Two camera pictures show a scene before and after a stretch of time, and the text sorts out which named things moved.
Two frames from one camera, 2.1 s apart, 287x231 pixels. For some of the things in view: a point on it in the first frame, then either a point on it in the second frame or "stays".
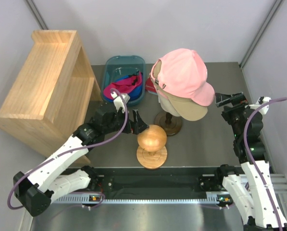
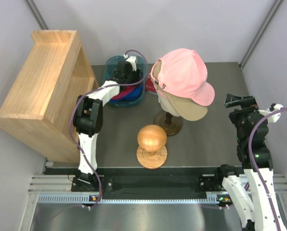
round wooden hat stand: x=151 y=153 stays
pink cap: x=181 y=74 stays
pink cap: x=163 y=95 stays
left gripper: x=137 y=126 -> x=136 y=74
